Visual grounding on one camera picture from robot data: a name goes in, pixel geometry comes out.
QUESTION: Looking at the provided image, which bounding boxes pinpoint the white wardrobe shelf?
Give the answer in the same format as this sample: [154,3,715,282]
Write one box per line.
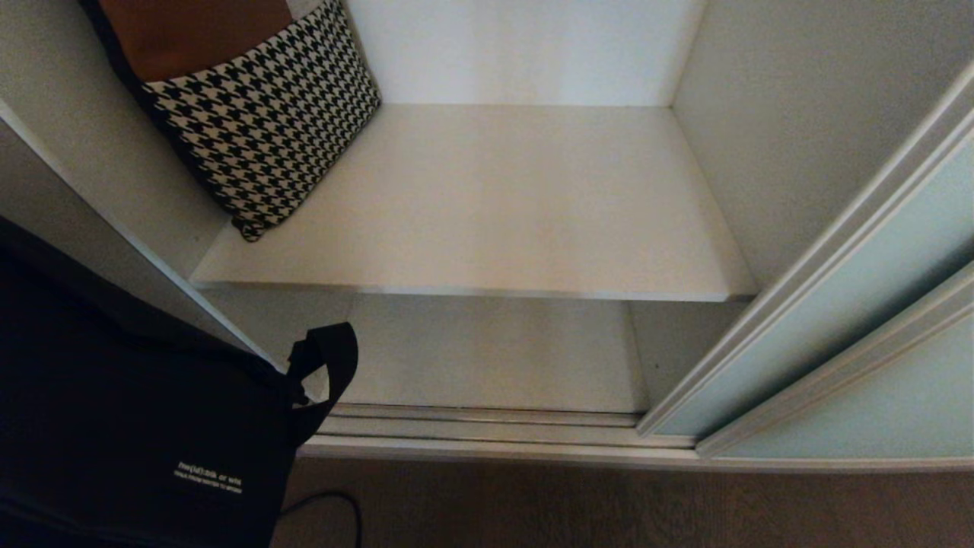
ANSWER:
[188,104,759,303]

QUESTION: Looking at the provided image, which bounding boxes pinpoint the sliding door floor track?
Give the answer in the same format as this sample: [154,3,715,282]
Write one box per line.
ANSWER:
[297,403,699,462]

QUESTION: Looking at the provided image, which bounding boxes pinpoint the pale blue sliding wardrobe door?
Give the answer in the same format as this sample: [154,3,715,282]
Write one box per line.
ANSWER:
[695,263,974,461]
[636,67,974,439]

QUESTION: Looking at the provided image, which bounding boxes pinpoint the white wardrobe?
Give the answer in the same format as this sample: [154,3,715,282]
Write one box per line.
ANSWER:
[0,0,974,471]

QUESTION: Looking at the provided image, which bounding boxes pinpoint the houndstooth and brown cushion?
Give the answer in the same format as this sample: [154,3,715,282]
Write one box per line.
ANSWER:
[78,0,383,243]

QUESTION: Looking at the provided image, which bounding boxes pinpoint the black fabric bag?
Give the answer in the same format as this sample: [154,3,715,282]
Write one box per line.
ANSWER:
[0,217,359,548]

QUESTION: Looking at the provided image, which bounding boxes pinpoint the black cable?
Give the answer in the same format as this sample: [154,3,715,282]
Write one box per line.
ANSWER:
[279,491,363,548]

